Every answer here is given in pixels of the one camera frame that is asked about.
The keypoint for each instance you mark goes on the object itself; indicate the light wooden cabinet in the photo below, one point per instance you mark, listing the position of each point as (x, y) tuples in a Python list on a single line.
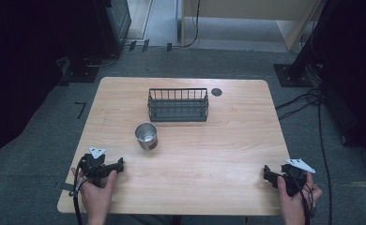
[(250, 12)]

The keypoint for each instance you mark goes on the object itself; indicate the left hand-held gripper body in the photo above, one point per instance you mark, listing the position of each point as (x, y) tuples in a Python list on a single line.
[(94, 166)]

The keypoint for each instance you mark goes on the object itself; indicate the grey tape strip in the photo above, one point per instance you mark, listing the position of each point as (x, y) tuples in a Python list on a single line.
[(67, 187)]

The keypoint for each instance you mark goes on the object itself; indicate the dark equipment cabinet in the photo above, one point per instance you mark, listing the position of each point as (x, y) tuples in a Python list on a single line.
[(118, 22)]

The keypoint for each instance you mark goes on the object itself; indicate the person's right hand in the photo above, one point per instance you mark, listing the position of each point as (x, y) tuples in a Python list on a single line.
[(292, 204)]

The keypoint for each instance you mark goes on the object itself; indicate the silver metal cup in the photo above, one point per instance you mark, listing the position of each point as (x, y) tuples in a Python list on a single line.
[(146, 137)]

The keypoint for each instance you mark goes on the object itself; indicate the black flat stand base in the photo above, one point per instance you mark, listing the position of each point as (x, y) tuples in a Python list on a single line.
[(81, 73)]

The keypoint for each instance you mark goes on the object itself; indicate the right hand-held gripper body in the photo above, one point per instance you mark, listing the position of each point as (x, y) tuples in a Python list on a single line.
[(293, 179)]

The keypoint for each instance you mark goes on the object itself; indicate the round grey table grommet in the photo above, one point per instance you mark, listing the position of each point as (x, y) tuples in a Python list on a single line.
[(216, 92)]

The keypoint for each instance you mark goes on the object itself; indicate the black stand post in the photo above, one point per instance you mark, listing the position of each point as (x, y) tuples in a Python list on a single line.
[(309, 40)]

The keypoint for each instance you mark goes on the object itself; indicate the person's left hand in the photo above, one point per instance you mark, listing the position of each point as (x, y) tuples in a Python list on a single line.
[(97, 197)]

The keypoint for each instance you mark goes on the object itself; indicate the black stand base plate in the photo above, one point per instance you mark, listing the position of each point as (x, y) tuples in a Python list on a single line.
[(292, 76)]

